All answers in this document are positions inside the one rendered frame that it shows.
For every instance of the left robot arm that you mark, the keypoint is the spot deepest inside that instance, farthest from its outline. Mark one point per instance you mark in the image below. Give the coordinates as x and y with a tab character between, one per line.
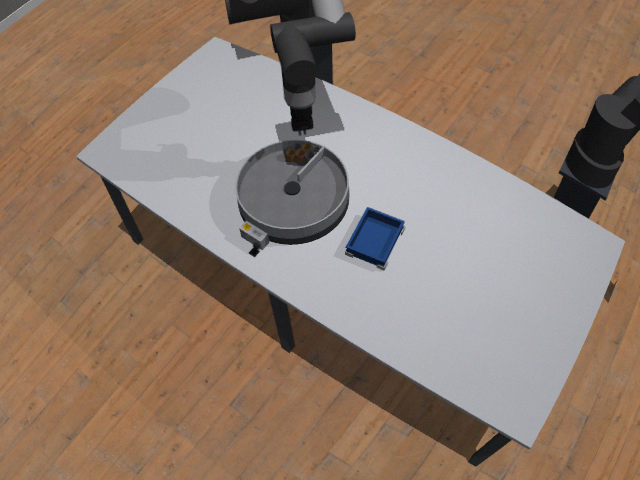
596	152

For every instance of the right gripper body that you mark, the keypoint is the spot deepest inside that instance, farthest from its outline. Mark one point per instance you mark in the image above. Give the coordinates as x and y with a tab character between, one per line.
302	112

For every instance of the blue open tray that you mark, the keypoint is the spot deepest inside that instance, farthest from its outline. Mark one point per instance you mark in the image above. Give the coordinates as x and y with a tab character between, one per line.
374	234

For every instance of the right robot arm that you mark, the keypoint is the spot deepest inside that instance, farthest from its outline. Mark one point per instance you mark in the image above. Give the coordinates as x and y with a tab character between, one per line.
331	25

